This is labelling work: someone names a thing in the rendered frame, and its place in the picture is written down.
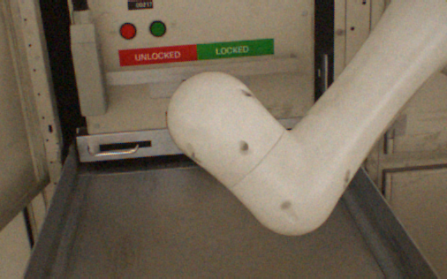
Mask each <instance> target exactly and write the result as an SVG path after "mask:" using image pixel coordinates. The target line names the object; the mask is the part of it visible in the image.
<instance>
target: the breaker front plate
mask: <svg viewBox="0 0 447 279"><path fill-rule="evenodd" d="M127 1H137V0H87V4H88V7H89V8H90V9H91V13H92V20H94V21H96V25H97V28H98V33H99V35H100V37H101V43H102V53H103V61H104V67H105V72H120V71H131V70H141V69H153V68H164V67H175V66H187V65H198V64H219V63H230V62H242V61H254V60H264V59H276V58H287V57H291V53H293V55H294V56H295V57H296V60H297V71H294V72H273V73H262V74H250V75H239V76H232V77H234V78H236V79H238V80H240V81H241V82H242V83H243V84H244V85H245V86H246V87H247V88H248V89H249V90H250V91H251V93H252V94H253V95H254V96H255V98H256V99H257V100H258V101H259V102H260V103H261V104H262V106H263V107H264V108H265V109H266V110H267V111H268V112H269V113H270V114H272V115H273V116H274V118H276V117H295V116H303V115H305V114H306V113H307V112H308V110H309V109H310V108H311V107H312V106H313V0H152V1H153V9H143V10H131V11H128V3H127ZM156 20H160V21H162V22H163V23H164V24H165V25H166V33H165V35H164V36H162V37H159V38H156V37H154V36H153V35H152V34H151V33H150V32H149V26H150V24H151V23H152V22H153V21H156ZM124 23H132V24H134V25H135V26H136V28H137V34H136V36H135V37H134V38H133V39H131V40H126V39H124V38H123V37H122V36H121V34H120V27H121V26H122V25H123V24H124ZM264 39H274V50H275V55H264V56H252V57H230V58H218V59H209V60H197V61H185V62H174V63H162V64H141V65H130V66H120V62H119V54H118V50H119V49H138V48H149V47H161V46H172V45H184V44H196V43H208V42H230V41H252V40H264ZM179 82H183V81H182V80H174V81H163V82H152V83H140V84H131V85H119V86H108V93H109V99H110V104H109V107H108V110H107V113H106V115H95V116H87V121H88V128H89V133H99V132H120V131H130V130H140V129H150V128H161V127H167V122H166V113H165V112H167V109H168V106H169V102H170V99H171V97H172V96H173V94H174V92H175V91H176V90H177V88H178V87H179V86H180V83H179Z"/></svg>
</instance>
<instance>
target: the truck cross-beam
mask: <svg viewBox="0 0 447 279"><path fill-rule="evenodd" d="M301 118H302V116H295V117H276V120H277V121H278V122H279V123H280V124H281V125H282V126H283V127H284V128H286V129H287V130H291V128H292V127H293V126H294V125H295V124H296V123H298V121H299V120H300V119H301ZM94 136H98V140H99V148H100V153H106V152H117V151H126V150H134V149H135V148H136V146H137V143H140V149H139V150H138V151H137V152H136V153H134V154H128V155H109V156H101V159H102V161H105V160H116V159H125V158H136V157H145V156H156V155H175V154H183V152H181V151H180V150H179V149H178V147H177V146H176V145H175V143H174V142H173V140H172V138H171V136H170V133H169V130H168V127H161V128H150V129H140V130H130V131H120V132H99V133H88V130H87V128H79V130H78V133H77V136H76V141H77V147H78V152H79V158H80V162H91V159H90V154H89V152H88V149H89V147H88V142H87V137H94Z"/></svg>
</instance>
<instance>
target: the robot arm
mask: <svg viewBox="0 0 447 279"><path fill-rule="evenodd" d="M438 72H440V73H442V74H444V75H446V76H447V0H391V1H390V4H389V5H388V7H387V9H386V10H385V12H384V13H383V15H382V16H381V18H380V19H379V21H378V22H377V24H376V25H375V27H374V29H373V30H372V32H371V33H370V35H369V36H368V38H367V39H366V40H365V41H364V43H363V44H362V45H361V46H360V48H359V49H358V51H357V53H356V55H355V56H354V57H353V59H352V60H351V62H350V63H349V64H348V65H347V66H346V67H345V68H344V70H343V71H342V72H341V73H340V75H339V76H338V77H337V79H336V80H335V81H334V82H333V83H332V85H331V86H330V87H329V88H328V89H327V91H326V92H325V93H324V94H323V95H322V96H321V97H320V99H319V100H318V101H317V102H316V103H315V104H314V105H313V106H312V107H311V108H310V109H309V110H308V112H307V113H306V114H305V115H303V116H302V118H301V119H300V120H299V121H298V123H296V124H295V125H294V126H293V127H292V128H291V130H287V129H286V128H284V127H283V126H282V125H281V124H280V123H279V122H278V121H277V120H276V119H275V118H274V116H273V115H272V114H270V113H269V112H268V111H267V110H266V109H265V108H264V107H263V106H262V104H261V103H260V102H259V101H258V100H257V99H256V98H255V96H254V95H253V94H252V93H251V91H250V90H249V89H248V88H247V87H246V86H245V85H244V84H243V83H242V82H241V81H240V80H238V79H236V78H234V77H232V76H231V75H229V74H226V73H222V72H204V73H200V74H197V75H194V76H192V77H191V78H189V79H187V80H186V81H185V82H183V83H182V84H181V85H180V86H179V87H178V88H177V90H176V91H175V92H174V94H173V96H172V97H171V99H170V102H169V106H168V109H167V112H165V113H166V122H167V127H168V130H169V133H170V136H171V138H172V140H173V142H174V143H175V145H176V146H177V147H178V149H179V150H180V151H181V152H183V153H184V154H185V155H187V156H188V157H189V158H191V159H192V160H194V161H195V162H197V163H198V164H199V165H200V166H201V167H202V168H203V169H205V170H206V171H207V172H209V173H210V174H211V175H212V176H213V177H214V178H215V179H216V180H218V181H219V182H220V183H221V184H222V185H224V186H225V187H226V188H228V189H229V190H230V191H231V192H232V193H233V194H234V195H235V196H236V197H237V198H238V199H239V200H240V201H241V202H242V203H243V204H244V205H245V206H246V208H247V209H248V210H249V211H250V212H251V213H252V214H253V215H254V216H255V218H256V219H257V220H258V221H259V222H260V223H261V224H262V225H263V226H264V227H266V228H267V229H269V230H271V231H273V232H275V233H277V234H281V235H285V236H299V235H304V234H307V233H309V232H311V231H313V230H315V229H317V228H318V227H320V226H321V225H322V224H323V223H324V222H325V221H326V220H327V218H328V217H329V216H330V213H331V212H332V210H333V208H334V207H335V205H336V204H337V202H338V200H339V198H340V197H341V195H342V194H343V192H344V190H345V188H346V187H347V186H348V185H349V184H350V182H351V181H352V179H353V177H354V175H355V174H356V172H357V171H358V168H359V167H360V165H361V164H362V163H363V162H364V161H365V159H366V158H367V156H368V155H369V153H370V152H371V150H372V149H373V148H374V146H375V145H376V143H377V142H378V141H379V139H380V138H381V137H382V136H383V135H384V134H385V132H386V131H387V130H388V128H389V127H390V126H391V124H392V123H393V122H394V121H395V120H396V118H397V117H398V116H400V114H401V113H402V112H403V111H404V110H405V108H406V107H407V106H408V105H409V104H410V103H411V101H412V100H413V99H414V98H415V97H416V96H417V95H418V94H419V93H420V91H421V90H422V89H423V87H424V86H426V85H427V83H429V81H430V80H432V79H433V78H434V77H435V76H436V74H437V73H438Z"/></svg>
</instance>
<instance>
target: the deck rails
mask: <svg viewBox="0 0 447 279"><path fill-rule="evenodd" d="M90 180H91V175H88V176H78V177H76V175H75V169H74V164H73V159H72V149H71V148H70V151H69V154H68V155H67V158H66V161H65V163H64V167H63V169H62V172H61V175H60V177H59V179H58V182H57V186H56V188H55V190H54V192H53V195H52V197H51V200H50V203H49V206H48V209H47V211H46V214H45V216H44V219H43V221H42V226H41V228H40V230H39V233H38V235H37V238H36V240H35V242H34V247H33V249H32V252H31V254H30V255H29V258H28V261H27V264H26V267H25V269H24V272H23V275H22V276H21V279H65V276H66V272H67V269H68V266H69V262H70V258H71V256H72V247H73V243H74V239H75V237H76V233H77V229H78V226H79V222H80V217H81V213H82V209H83V206H84V202H85V199H86V196H87V189H88V187H89V184H90ZM341 198H342V200H343V202H344V204H345V205H346V207H347V209H348V211H349V213H350V214H351V216H352V219H353V220H354V221H355V223H356V225H357V229H358V230H359V232H360V234H361V236H362V237H363V239H364V241H365V243H366V244H367V247H368V249H369V251H370V252H371V253H372V255H373V256H374V258H375V260H376V262H377V264H378V266H379V267H380V269H381V270H382V272H383V274H384V276H385V278H386V279H441V278H440V277H439V275H438V274H437V272H436V271H435V270H434V269H433V267H432V266H431V264H430V263H429V261H428V260H427V258H426V257H425V255H424V254H423V253H422V251H421V249H420V248H419V247H418V245H417V244H416V242H415V241H414V240H413V238H412V236H411V235H410V233H409V232H408V231H407V229H406V228H405V226H404V224H403V223H402V222H401V221H400V220H399V218H398V216H397V215H396V214H395V212H394V211H393V209H392V208H391V206H390V205H389V203H388V202H387V200H386V199H385V198H384V197H383V195H382V194H381V192H380V191H379V189H378V188H377V186H375V184H374V183H373V181H372V180H371V178H370V177H369V176H368V174H367V172H366V171H365V170H364V169H363V168H362V166H361V165H360V167H359V168H358V171H357V172H356V174H355V175H354V177H353V179H352V181H351V182H350V184H349V185H348V186H347V187H346V188H345V190H344V192H343V194H342V195H341Z"/></svg>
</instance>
